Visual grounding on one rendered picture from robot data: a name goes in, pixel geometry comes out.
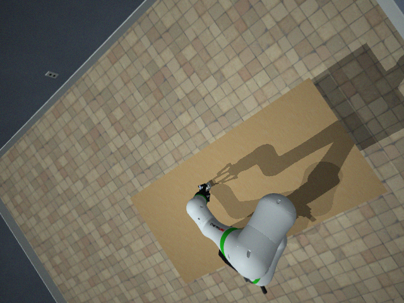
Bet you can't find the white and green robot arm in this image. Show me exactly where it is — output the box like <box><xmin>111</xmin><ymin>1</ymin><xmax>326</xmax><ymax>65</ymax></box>
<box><xmin>186</xmin><ymin>191</ymin><xmax>297</xmax><ymax>294</ymax></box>

